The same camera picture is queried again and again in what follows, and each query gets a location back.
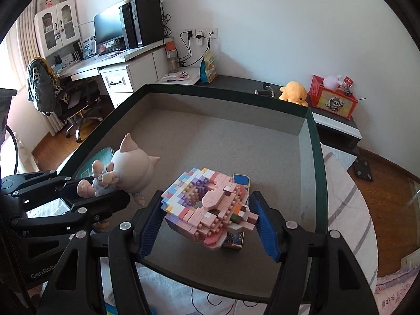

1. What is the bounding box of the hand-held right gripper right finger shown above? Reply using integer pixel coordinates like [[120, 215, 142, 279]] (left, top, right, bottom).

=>
[[250, 191, 381, 315]]

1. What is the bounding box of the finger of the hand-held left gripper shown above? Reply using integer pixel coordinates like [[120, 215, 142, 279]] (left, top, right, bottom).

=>
[[0, 171, 96, 211], [13, 191, 130, 233]]

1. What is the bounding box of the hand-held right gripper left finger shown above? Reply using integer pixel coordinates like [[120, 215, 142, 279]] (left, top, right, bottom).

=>
[[41, 192, 165, 315]]

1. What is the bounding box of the pink pig figurine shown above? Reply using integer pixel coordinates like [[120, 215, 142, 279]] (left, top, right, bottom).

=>
[[77, 133, 160, 206]]

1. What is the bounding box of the pink building block model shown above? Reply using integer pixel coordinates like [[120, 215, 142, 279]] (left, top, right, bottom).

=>
[[161, 167, 258, 251]]

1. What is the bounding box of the small blue patterned box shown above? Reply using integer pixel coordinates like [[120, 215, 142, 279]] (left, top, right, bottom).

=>
[[222, 172, 253, 250]]

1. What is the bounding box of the white striped bed sheet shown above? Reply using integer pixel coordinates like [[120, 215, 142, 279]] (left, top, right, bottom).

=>
[[98, 144, 378, 315]]

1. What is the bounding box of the black office chair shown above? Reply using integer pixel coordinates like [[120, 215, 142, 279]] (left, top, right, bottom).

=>
[[43, 79, 106, 143]]

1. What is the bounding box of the black patterned jacket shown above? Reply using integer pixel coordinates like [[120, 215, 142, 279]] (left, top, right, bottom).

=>
[[27, 57, 63, 115]]

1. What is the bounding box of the black floor scale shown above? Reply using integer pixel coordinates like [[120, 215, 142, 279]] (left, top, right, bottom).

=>
[[349, 159, 375, 182]]

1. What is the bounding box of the yellow octopus plush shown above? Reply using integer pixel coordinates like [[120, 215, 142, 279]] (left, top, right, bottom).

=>
[[279, 81, 309, 106]]

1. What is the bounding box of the red printed storage box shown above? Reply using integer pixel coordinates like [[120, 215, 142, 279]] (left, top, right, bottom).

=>
[[308, 75, 358, 120]]

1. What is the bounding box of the purple printed blanket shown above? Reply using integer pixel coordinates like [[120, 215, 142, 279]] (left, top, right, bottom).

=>
[[376, 253, 420, 315]]

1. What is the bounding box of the white desk with drawers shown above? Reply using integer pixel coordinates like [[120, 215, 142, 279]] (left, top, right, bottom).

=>
[[52, 38, 174, 109]]

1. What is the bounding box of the blue white carton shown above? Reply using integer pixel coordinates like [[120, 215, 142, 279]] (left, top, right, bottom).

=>
[[82, 36, 97, 56]]

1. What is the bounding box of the low cabinet with black top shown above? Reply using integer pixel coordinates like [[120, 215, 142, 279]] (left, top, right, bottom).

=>
[[193, 74, 362, 171]]

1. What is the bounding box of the clear plastic packet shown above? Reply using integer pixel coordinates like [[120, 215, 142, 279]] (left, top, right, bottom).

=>
[[161, 71, 191, 81]]

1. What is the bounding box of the beige curtain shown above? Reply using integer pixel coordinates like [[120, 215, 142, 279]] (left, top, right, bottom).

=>
[[15, 7, 43, 73]]

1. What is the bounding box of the pink plush toy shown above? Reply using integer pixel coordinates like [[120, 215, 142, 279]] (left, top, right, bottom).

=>
[[323, 75, 343, 89]]

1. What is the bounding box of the bottle with orange lid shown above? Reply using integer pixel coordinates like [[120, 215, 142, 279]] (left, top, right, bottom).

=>
[[166, 42, 179, 73]]

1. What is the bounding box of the white glass-door cabinet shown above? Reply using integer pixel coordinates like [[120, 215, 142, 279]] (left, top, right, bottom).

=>
[[34, 0, 81, 58]]

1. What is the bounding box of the blue snack bag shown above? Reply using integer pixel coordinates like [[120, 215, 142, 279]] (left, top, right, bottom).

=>
[[200, 52, 218, 83]]

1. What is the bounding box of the black computer monitor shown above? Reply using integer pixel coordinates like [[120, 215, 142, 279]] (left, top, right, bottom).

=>
[[93, 3, 127, 48]]

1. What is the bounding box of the black computer tower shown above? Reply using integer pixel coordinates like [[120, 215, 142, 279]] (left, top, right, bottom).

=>
[[119, 0, 165, 49]]

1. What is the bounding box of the black power cable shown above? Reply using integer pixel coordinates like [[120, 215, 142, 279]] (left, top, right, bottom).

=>
[[179, 32, 194, 68], [192, 34, 212, 68]]

